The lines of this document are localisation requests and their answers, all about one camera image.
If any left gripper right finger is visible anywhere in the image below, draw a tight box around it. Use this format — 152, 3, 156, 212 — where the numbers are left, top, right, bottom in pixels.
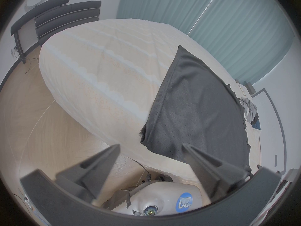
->
182, 143, 252, 200

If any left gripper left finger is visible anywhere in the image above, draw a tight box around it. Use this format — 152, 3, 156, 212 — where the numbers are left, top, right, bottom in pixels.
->
55, 144, 121, 203

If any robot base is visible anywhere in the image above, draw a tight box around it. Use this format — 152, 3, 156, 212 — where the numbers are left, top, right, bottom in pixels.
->
103, 180, 203, 217

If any bed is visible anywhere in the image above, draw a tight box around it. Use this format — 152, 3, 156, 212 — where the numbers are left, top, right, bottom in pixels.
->
39, 18, 286, 181

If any blue and white garment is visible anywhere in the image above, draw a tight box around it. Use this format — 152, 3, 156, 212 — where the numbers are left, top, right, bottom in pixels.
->
246, 121, 262, 139

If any grey garment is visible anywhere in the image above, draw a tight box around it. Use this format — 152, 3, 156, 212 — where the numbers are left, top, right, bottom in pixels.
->
239, 97, 258, 123

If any white printed pillow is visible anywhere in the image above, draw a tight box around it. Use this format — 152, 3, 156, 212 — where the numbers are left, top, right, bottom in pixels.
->
238, 84, 250, 99

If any grey bedside table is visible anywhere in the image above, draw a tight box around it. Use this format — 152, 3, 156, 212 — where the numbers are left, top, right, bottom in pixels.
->
235, 79, 256, 95

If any blue-green curtain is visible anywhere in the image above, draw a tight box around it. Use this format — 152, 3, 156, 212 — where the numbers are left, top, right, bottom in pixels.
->
116, 0, 224, 36
188, 0, 296, 85

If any black chest of drawers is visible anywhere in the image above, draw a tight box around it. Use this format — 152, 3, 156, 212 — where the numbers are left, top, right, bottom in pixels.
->
35, 1, 101, 47

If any black desk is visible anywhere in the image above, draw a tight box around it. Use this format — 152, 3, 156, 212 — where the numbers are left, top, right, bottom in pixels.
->
11, 0, 71, 64

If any black cable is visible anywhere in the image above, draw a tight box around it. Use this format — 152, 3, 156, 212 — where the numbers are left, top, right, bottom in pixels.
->
12, 47, 39, 74
127, 157, 154, 182

